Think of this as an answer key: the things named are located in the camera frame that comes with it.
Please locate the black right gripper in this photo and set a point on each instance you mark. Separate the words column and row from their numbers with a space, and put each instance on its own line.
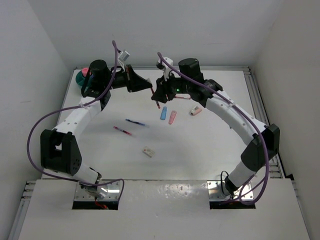
column 162, row 89

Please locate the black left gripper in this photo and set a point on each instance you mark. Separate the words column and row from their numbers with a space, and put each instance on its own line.
column 134, row 82

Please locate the red pen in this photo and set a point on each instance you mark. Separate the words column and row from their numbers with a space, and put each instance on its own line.
column 124, row 131
column 153, row 97
column 182, row 97

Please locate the red pen top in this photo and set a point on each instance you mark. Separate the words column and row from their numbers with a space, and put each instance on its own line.
column 182, row 97

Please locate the blue pen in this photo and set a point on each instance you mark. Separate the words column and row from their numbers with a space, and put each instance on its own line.
column 137, row 123

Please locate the pink capped clear tube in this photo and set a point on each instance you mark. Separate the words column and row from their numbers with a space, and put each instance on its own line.
column 84, row 71

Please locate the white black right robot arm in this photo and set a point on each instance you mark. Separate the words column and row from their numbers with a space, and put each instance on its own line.
column 262, row 141

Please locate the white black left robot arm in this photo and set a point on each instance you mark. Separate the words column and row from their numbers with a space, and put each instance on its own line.
column 59, row 150

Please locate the blue correction tape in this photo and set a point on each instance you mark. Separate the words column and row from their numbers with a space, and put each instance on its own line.
column 163, row 113

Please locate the pink correction tape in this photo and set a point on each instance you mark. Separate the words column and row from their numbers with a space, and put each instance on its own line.
column 172, row 117

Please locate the teal round desk organizer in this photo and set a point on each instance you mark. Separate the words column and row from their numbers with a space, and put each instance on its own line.
column 80, row 79

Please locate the white eraser with sleeve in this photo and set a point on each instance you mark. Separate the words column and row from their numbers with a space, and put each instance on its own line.
column 148, row 151

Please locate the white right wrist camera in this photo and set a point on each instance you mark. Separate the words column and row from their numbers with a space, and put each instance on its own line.
column 163, row 65

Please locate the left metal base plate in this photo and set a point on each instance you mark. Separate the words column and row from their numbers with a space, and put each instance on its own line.
column 101, row 193

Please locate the metal base plate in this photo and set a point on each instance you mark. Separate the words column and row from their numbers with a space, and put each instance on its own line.
column 101, row 193
column 217, row 192

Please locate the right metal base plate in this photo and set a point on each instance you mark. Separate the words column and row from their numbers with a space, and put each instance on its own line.
column 217, row 192

